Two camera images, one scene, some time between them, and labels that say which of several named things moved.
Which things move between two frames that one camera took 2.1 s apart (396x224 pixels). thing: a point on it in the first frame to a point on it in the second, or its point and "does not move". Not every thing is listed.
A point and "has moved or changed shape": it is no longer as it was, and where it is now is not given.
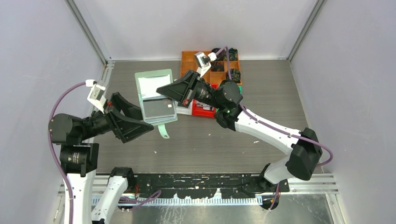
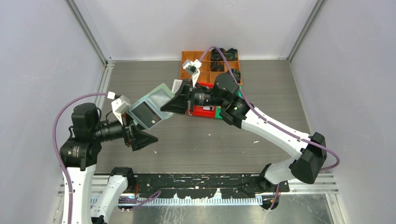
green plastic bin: x=240 y=88 does not move
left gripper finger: x=127 y=129 to x=140 y=139
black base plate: x=207 y=185 does not move
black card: x=158 y=108 has moved or changed shape
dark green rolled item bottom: x=235 y=75 does not move
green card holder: x=156 y=108 has moved or changed shape
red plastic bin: x=201 y=109 does not move
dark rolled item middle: x=218 y=66 does not move
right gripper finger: x=180 y=89 to x=177 y=104
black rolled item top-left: x=220 y=56 does not move
